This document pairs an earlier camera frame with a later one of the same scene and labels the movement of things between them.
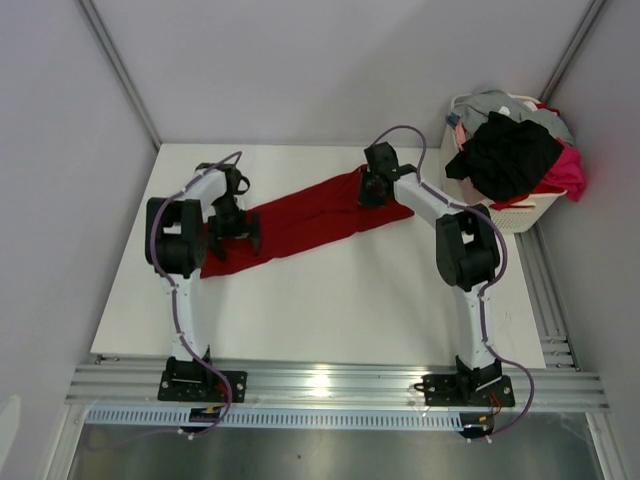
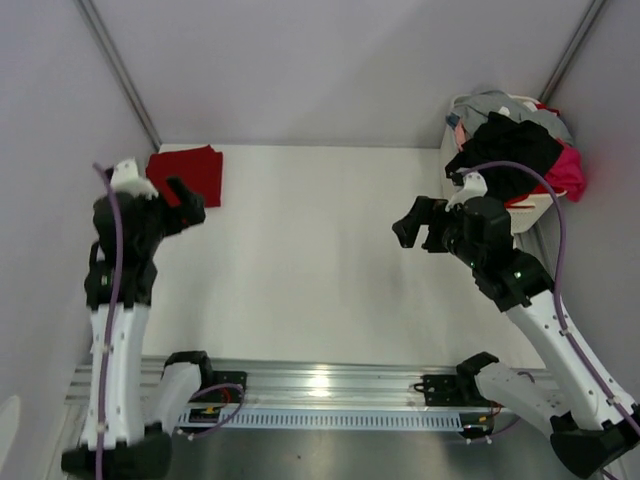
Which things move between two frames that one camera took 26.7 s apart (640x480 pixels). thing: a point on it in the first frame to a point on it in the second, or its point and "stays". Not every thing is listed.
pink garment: (567, 175) stays
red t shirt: (323, 216) to (199, 169)
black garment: (506, 158) stays
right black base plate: (455, 390) stays
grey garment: (473, 108) stays
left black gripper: (218, 234) to (190, 212)
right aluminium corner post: (571, 50) stays
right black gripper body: (368, 194) to (455, 239)
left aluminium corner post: (107, 44) stays
